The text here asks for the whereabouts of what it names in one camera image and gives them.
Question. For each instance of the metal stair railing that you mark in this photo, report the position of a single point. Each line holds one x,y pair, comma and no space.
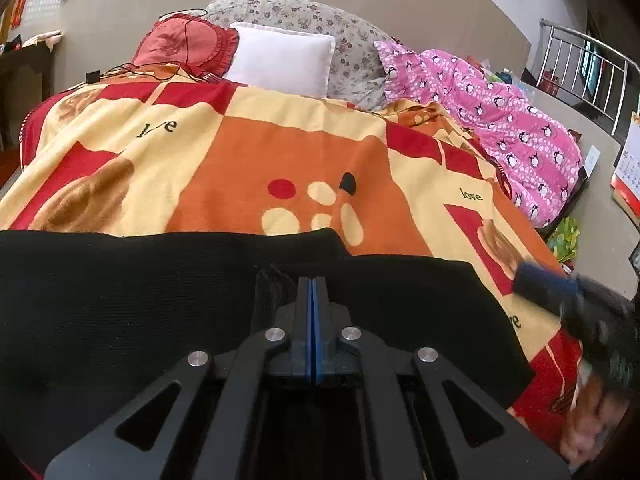
570,31

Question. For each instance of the red white desk calendar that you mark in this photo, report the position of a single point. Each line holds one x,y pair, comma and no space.
629,170

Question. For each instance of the printed red orange blanket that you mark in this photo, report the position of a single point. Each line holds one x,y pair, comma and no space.
250,160

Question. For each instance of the red paper wall decoration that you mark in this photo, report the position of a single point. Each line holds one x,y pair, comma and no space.
20,10

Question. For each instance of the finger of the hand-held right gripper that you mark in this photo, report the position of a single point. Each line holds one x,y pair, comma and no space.
545,282

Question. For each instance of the person's right hand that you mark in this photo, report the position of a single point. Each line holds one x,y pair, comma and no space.
590,420

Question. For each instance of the beige cloth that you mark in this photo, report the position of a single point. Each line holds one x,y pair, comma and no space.
45,40

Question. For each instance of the green plastic bag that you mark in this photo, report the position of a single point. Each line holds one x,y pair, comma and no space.
565,237

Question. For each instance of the red ruffled pillow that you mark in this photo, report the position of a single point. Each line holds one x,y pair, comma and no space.
172,42

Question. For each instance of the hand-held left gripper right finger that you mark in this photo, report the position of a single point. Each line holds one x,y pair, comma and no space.
380,385

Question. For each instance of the small black adapter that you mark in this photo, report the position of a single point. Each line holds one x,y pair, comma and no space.
92,77

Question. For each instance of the white paper card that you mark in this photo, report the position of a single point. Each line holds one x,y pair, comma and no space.
591,160

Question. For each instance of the white pillow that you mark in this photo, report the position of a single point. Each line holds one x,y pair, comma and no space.
280,57

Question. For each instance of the grey floral pillow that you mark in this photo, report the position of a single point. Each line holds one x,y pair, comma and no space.
350,45

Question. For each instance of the dark wooden desk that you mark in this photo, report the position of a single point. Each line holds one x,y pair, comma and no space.
25,80

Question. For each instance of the pink penguin print blanket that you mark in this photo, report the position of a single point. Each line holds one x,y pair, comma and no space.
500,130

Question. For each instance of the black pants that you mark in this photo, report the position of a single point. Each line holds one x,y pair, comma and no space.
125,310

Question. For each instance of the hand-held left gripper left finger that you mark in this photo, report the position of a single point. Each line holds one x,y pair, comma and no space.
250,385

